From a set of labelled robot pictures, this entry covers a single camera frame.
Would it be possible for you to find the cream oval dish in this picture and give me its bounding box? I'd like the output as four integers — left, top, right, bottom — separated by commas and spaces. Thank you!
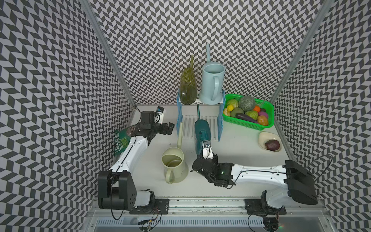
258, 132, 283, 152

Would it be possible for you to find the green toy cabbage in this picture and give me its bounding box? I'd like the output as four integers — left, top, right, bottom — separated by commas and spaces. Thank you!
245, 110, 259, 120

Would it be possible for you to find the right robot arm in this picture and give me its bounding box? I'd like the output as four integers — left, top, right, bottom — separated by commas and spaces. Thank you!
192, 156, 318, 209

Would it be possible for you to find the netted green melon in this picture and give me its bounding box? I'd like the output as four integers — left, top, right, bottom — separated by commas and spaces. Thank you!
239, 96, 256, 112

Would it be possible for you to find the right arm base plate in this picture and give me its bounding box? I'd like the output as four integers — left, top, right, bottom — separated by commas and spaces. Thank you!
244, 199, 287, 217

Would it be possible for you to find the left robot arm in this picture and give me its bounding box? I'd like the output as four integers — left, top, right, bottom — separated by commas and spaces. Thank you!
98, 122, 174, 213

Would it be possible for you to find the olive transparent watering can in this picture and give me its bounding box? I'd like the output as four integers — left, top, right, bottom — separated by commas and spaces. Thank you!
180, 55, 198, 105

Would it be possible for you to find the beige watering can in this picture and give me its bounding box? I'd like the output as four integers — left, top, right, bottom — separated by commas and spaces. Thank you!
161, 122, 188, 184

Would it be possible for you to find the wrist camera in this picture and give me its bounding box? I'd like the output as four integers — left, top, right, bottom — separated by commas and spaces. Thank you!
202, 140, 214, 160
155, 106, 165, 124

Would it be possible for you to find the light blue watering can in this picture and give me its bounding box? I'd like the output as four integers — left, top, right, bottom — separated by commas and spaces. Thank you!
199, 43, 226, 105

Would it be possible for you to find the yellow toy lemon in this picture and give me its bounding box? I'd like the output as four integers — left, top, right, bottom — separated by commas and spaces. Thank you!
227, 104, 234, 112

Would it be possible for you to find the aluminium front rail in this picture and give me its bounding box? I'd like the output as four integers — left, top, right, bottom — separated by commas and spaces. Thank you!
82, 196, 329, 218

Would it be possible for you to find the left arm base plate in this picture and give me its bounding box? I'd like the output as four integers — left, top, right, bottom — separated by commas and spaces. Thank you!
129, 198, 170, 215

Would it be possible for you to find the green chips bag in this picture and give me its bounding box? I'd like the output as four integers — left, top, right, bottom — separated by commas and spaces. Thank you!
114, 129, 131, 156

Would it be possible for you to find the dark purple fruit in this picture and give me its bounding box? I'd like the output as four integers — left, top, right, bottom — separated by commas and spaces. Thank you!
264, 140, 281, 151

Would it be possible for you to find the brown toy potato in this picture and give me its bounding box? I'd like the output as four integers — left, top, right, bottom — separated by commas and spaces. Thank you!
257, 116, 269, 126

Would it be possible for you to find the blue white slatted shelf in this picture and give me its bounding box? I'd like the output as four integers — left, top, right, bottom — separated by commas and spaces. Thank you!
176, 90, 225, 142

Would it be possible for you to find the purple toy eggplant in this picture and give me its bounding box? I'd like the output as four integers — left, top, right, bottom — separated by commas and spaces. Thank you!
235, 113, 258, 124

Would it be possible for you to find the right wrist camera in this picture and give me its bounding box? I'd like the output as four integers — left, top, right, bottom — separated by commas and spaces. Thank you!
202, 140, 214, 160

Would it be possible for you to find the dark teal watering can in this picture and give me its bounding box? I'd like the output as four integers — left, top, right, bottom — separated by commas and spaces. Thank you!
194, 104, 211, 156

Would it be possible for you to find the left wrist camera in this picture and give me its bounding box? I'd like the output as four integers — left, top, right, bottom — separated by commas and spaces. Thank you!
155, 106, 165, 124

